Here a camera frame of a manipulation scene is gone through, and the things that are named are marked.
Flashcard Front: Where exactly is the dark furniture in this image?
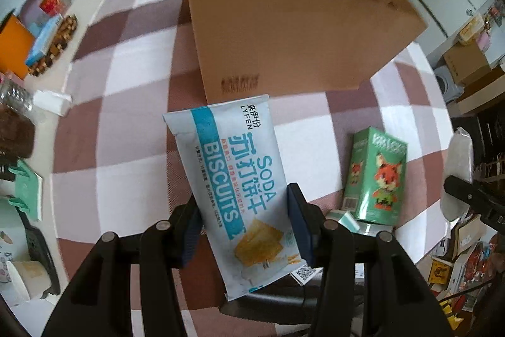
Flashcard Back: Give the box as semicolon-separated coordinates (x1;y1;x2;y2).
452;112;505;184

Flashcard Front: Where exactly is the orange box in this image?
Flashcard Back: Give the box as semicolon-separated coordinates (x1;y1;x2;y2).
0;15;36;80

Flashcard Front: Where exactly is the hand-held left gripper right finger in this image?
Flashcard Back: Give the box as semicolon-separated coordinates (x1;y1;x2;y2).
287;182;454;337

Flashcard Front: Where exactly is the paper cup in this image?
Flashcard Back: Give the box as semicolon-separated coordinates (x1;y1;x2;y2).
6;260;53;301

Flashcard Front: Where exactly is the wooden bead trivet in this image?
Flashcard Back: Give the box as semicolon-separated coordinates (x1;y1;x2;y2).
29;15;77;78

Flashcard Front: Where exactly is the yellow box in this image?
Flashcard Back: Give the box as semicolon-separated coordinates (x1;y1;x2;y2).
458;14;485;45

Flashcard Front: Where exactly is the light blue box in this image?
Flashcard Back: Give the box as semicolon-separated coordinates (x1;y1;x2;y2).
26;15;64;67

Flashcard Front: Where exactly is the clear plastic bottle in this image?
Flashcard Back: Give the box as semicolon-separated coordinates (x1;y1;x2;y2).
0;78;32;112

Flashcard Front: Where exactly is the checkered tablecloth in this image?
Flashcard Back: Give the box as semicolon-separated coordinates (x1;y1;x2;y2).
49;0;454;337

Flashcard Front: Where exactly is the green stand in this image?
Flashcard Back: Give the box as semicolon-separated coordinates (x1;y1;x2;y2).
8;159;44;222

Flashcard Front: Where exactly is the green toy bricks box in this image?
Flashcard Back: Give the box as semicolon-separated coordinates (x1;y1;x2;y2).
340;126;408;224

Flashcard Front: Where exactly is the purple cup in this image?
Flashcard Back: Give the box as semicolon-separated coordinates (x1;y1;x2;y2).
20;0;46;26

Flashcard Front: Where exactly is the small brown cardboard carton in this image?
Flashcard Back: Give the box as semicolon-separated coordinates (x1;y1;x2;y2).
442;41;492;86

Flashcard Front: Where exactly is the clear bag of cotton pads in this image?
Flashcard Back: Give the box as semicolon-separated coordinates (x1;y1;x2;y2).
440;126;474;221

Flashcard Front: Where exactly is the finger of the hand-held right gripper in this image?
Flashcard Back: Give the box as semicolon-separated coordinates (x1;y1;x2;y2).
443;175;505;232

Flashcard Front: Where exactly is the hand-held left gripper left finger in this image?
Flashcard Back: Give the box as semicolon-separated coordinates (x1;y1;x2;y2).
41;205;204;337

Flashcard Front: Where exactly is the pile of boxes and papers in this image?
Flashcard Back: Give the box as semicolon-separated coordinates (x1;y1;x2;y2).
428;214;505;322

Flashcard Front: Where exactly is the small teal white packet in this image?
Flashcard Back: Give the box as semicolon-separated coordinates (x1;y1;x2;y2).
325;208;395;239

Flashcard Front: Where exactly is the grey plastic stool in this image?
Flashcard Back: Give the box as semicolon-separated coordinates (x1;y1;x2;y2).
434;64;464;103

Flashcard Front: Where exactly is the brown cardboard box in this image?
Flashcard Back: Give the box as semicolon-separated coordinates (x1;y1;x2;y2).
183;0;429;105

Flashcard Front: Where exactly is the red snack packet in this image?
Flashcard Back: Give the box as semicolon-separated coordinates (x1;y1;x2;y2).
39;0;72;16

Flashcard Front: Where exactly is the blue white biscuit packet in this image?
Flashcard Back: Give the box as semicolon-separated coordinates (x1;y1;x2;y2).
163;94;325;302

